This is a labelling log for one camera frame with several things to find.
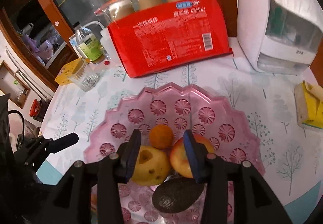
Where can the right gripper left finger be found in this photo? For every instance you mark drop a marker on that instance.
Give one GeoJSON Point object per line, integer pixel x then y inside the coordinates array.
{"type": "Point", "coordinates": [70, 200]}

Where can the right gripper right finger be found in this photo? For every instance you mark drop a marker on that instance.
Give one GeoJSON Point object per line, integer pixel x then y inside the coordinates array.
{"type": "Point", "coordinates": [254, 200]}

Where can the patterned tablecloth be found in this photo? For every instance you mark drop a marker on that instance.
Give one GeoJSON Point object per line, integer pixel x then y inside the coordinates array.
{"type": "Point", "coordinates": [292, 156]}

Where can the dark green avocado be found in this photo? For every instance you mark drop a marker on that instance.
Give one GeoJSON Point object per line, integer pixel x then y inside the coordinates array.
{"type": "Point", "coordinates": [176, 195]}

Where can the red yellow apple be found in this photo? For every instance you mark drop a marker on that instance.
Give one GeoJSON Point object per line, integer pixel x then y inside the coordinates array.
{"type": "Point", "coordinates": [178, 157]}

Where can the yellow pear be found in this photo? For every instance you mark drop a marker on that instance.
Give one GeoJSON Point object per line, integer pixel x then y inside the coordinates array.
{"type": "Point", "coordinates": [152, 167]}

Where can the yellow cardboard box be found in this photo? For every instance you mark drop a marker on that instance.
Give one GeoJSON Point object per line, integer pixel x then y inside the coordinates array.
{"type": "Point", "coordinates": [63, 77]}

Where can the clear drinking glass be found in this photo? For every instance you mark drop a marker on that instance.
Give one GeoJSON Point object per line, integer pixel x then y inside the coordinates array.
{"type": "Point", "coordinates": [82, 75]}

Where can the small orange in plate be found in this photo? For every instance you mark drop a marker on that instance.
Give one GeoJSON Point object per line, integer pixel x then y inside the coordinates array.
{"type": "Point", "coordinates": [161, 137]}

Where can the yellow tissue pack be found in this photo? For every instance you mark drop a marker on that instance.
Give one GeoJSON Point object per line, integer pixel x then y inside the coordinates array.
{"type": "Point", "coordinates": [308, 100]}

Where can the pink glass fruit plate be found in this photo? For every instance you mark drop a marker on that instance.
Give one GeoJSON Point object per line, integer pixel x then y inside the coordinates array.
{"type": "Point", "coordinates": [179, 108]}

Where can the green label glass bottle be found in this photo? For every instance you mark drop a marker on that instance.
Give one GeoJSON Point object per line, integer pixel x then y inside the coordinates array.
{"type": "Point", "coordinates": [88, 43]}

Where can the white countertop appliance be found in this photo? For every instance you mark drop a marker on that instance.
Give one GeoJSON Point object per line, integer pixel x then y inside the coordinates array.
{"type": "Point", "coordinates": [279, 36]}

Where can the red paper cup package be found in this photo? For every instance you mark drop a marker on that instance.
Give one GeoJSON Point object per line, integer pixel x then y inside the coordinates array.
{"type": "Point", "coordinates": [150, 36]}

